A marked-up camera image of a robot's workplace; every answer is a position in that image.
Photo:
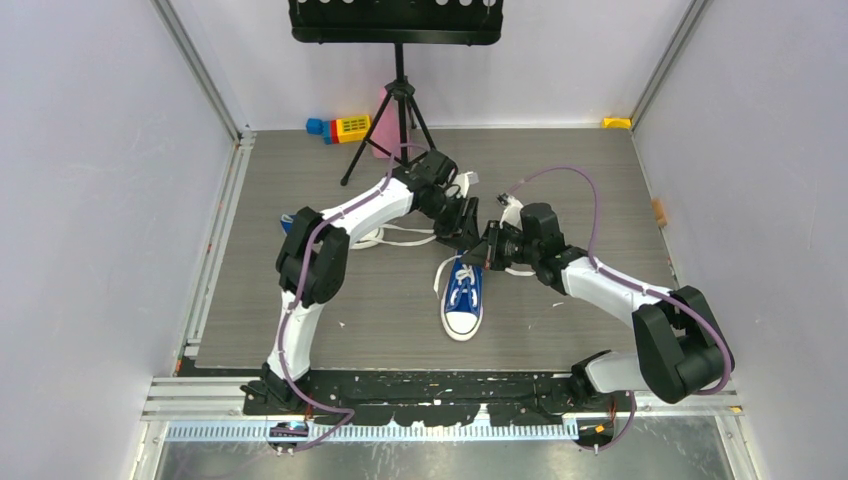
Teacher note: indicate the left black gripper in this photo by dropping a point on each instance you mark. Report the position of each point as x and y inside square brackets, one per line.
[465, 228]

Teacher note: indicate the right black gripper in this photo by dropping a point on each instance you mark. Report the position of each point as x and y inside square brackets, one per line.
[489, 251]

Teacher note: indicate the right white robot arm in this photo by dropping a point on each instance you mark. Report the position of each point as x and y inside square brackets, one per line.
[680, 350]

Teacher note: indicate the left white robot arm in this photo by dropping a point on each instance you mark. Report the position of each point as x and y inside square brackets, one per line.
[313, 259]

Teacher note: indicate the pink foam block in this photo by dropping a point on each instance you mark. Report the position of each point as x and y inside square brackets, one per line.
[387, 130]

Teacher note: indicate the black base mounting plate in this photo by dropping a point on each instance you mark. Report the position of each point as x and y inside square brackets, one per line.
[429, 398]

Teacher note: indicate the colourful toy block phone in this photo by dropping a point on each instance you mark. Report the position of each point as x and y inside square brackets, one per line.
[340, 130]

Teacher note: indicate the yellow corner block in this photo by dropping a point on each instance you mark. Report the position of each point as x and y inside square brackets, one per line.
[616, 123]

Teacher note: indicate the small wooden block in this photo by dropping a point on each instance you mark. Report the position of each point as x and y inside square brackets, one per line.
[659, 213]

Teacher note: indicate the black music stand tripod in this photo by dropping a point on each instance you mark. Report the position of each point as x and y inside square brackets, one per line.
[397, 23]

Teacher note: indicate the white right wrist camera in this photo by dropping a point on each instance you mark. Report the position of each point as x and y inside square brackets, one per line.
[511, 215]

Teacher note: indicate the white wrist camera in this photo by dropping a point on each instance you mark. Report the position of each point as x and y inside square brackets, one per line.
[462, 182]
[511, 215]

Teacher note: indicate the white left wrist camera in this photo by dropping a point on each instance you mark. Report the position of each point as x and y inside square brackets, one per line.
[462, 182]

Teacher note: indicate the aluminium frame rail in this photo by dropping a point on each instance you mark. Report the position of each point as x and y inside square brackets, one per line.
[194, 398]

